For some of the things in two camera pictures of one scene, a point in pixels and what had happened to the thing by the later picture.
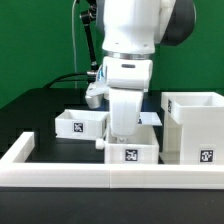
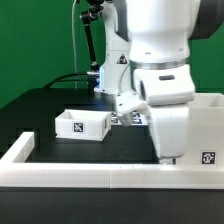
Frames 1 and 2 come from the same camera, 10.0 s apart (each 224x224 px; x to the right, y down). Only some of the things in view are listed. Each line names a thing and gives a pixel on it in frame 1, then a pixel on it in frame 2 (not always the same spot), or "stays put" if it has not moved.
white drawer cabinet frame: x=192 y=128 stays put
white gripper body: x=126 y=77 -> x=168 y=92
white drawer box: x=82 y=124 stays put
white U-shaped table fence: x=38 y=175 stays put
